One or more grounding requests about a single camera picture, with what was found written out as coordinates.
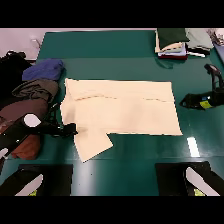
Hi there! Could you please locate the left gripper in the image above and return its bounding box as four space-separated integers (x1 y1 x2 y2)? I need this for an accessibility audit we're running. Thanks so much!
49 121 79 138

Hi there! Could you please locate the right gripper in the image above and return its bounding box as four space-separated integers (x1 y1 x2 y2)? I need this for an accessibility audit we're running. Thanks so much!
179 92 205 111

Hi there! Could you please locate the cream shirt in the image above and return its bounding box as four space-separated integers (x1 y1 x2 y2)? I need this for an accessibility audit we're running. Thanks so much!
59 77 184 164

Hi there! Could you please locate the rust brown garment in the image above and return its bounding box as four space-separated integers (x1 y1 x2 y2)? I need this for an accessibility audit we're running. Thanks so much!
11 133 43 161

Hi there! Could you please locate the dark brown garment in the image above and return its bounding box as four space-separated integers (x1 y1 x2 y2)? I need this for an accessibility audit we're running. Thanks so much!
0 98 50 129

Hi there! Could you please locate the red garment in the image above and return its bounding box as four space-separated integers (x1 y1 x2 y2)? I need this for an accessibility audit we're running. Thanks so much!
157 53 189 61

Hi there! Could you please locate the grey-olive garment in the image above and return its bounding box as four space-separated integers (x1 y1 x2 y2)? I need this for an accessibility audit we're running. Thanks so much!
11 78 60 103

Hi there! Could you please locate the black garment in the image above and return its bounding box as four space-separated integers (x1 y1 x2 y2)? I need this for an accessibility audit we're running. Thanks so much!
0 50 34 102
186 46 211 59

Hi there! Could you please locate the folded cream garment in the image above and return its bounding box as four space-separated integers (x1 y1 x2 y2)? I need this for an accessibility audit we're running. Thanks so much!
154 31 185 54

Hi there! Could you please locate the pale grey-green garment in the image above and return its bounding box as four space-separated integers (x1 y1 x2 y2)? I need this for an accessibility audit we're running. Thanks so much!
184 28 215 51

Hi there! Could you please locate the blue garment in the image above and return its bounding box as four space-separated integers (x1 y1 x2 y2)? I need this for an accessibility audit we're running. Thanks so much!
21 58 65 82

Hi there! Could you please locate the dark green garment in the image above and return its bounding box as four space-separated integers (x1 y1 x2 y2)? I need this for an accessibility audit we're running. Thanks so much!
156 28 191 51

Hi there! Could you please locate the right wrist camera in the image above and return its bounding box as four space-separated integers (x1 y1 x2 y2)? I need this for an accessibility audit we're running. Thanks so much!
203 63 224 92

